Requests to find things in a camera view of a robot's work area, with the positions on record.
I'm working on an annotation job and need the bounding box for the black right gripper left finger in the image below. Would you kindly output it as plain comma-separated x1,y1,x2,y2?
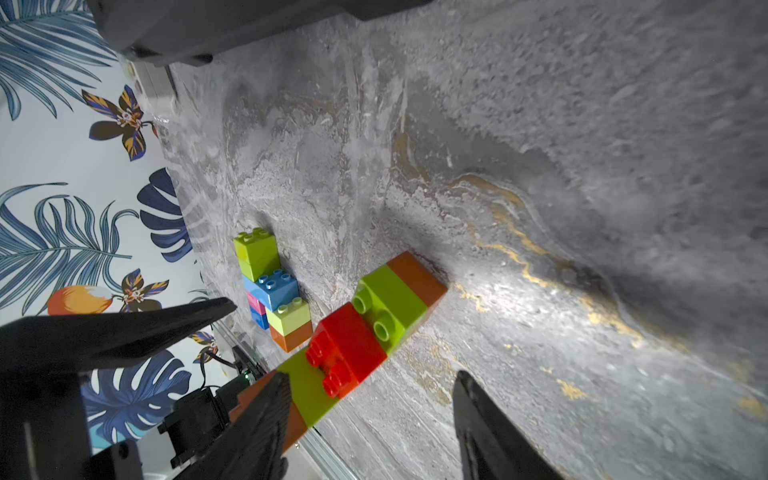
173,371,293,480

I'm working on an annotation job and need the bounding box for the red lego brick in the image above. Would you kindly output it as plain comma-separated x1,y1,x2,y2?
305,303,387,399

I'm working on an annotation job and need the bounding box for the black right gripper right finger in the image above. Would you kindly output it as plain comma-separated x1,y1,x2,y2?
452,370,563,480

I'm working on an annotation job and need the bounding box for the black plastic tool case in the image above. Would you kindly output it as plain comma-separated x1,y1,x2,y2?
86,0,426,66

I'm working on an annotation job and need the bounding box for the lime green lego brick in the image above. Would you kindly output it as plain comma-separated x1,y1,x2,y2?
266,297,311,336

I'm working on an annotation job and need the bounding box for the white button control box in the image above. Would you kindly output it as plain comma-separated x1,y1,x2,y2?
122,60,177,118

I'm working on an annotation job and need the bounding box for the green lego brick front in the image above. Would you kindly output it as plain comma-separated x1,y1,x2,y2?
352,265,427,356

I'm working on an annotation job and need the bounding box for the small blue lego brick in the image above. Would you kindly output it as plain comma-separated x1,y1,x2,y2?
250,308,269,331

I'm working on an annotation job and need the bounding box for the long blue lego brick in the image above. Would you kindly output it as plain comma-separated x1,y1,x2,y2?
242,269,300,311

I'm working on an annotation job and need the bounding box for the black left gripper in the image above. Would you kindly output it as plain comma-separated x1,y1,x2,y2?
1,297,237,479

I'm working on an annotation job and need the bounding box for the orange lego brick front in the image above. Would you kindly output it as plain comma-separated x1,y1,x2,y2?
229,370,308,453

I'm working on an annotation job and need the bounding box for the pink lego brick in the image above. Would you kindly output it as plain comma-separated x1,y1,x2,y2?
247,292,266,316

